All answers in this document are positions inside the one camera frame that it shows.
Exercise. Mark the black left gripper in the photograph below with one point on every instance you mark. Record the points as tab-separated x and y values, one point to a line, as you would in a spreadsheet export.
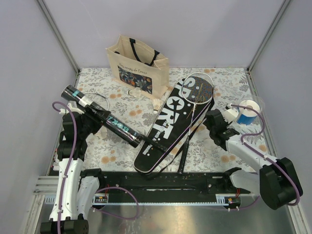
99	118

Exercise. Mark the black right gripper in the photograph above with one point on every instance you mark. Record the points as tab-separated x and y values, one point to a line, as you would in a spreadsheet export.
205	123

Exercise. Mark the black shuttlecock tube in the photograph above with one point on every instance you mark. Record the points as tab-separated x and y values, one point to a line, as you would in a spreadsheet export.
67	95

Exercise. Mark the white shuttlecock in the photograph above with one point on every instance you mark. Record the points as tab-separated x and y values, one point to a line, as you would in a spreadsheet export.
102	133
135	93
209	144
157	103

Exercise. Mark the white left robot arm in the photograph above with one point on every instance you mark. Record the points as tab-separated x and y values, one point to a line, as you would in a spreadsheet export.
76	187

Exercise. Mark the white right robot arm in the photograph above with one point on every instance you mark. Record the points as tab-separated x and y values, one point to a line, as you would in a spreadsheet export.
275	180

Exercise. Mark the white shuttlecock on mat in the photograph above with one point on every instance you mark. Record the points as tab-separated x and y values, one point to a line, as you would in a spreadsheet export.
102	133

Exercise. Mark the black sport racket cover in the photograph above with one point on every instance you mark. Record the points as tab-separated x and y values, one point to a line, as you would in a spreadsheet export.
170	126

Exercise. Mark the white blue tape roll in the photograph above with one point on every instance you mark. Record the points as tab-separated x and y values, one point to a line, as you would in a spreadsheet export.
246	113

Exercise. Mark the white racket on cover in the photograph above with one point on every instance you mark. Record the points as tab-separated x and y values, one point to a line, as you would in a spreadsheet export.
197	89

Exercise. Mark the clear plastic tube lid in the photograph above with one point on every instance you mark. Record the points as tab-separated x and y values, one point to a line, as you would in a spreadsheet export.
260	102

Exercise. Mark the white racket black grip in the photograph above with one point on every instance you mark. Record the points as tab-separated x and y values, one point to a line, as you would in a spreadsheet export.
151	142

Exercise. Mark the beige floral tote bag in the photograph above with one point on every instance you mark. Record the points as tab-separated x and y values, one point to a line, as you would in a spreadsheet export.
137	65

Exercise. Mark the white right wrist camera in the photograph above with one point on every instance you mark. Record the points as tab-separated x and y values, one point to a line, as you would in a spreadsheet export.
231	113

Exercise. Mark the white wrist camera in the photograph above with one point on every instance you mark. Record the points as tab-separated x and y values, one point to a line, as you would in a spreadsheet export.
231	113
72	107

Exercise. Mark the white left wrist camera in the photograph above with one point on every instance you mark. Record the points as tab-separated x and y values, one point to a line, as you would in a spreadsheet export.
72	107

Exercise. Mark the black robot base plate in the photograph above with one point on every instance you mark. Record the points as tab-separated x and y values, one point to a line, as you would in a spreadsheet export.
192	187

